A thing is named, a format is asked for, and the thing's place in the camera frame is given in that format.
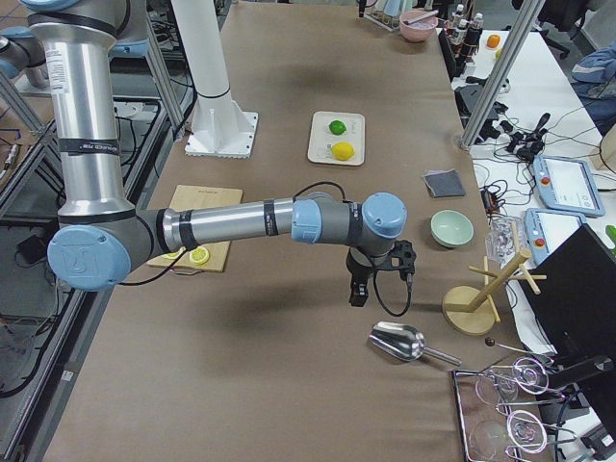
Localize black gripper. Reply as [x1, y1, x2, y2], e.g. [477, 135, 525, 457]
[346, 248, 377, 306]

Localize yellow lemon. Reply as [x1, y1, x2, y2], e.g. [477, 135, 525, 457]
[331, 141, 355, 162]

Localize green lime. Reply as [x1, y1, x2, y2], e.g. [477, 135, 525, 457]
[328, 119, 347, 136]

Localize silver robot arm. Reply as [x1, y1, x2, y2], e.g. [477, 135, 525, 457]
[26, 1, 415, 306]
[1, 26, 49, 89]

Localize cream rabbit tray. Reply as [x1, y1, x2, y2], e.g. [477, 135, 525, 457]
[307, 111, 365, 167]

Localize metal scoop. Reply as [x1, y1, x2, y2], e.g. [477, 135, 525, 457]
[369, 321, 462, 367]

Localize wooden mug tree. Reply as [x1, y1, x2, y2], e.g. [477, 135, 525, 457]
[442, 223, 548, 336]

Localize mint green bowl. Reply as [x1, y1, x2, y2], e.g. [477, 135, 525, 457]
[430, 210, 475, 248]

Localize grey folded cloth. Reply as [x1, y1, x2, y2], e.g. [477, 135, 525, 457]
[423, 169, 466, 198]

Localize clear plastic box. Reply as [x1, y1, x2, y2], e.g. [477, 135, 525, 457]
[485, 217, 526, 264]

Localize blue teach pendant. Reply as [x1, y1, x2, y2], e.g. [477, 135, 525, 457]
[532, 155, 605, 217]
[524, 208, 586, 265]

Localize wooden cutting board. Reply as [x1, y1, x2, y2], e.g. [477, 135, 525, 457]
[169, 185, 244, 274]

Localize black monitor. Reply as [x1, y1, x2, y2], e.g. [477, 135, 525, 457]
[525, 224, 615, 362]

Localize pink bowl of ice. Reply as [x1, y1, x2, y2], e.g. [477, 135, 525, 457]
[399, 10, 438, 42]

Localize metal tongs in bowl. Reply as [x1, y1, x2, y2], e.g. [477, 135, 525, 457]
[401, 11, 438, 26]

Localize orange fruit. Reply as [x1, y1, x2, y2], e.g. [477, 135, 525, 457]
[486, 34, 501, 49]

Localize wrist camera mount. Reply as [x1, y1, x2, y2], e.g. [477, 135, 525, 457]
[381, 240, 417, 286]

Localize wire glass rack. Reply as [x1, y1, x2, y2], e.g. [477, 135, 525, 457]
[449, 355, 607, 462]

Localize white camera pole stand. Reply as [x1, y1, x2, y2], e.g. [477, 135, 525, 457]
[172, 1, 258, 159]

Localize aluminium frame post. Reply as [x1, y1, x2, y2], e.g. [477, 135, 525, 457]
[460, 0, 545, 150]

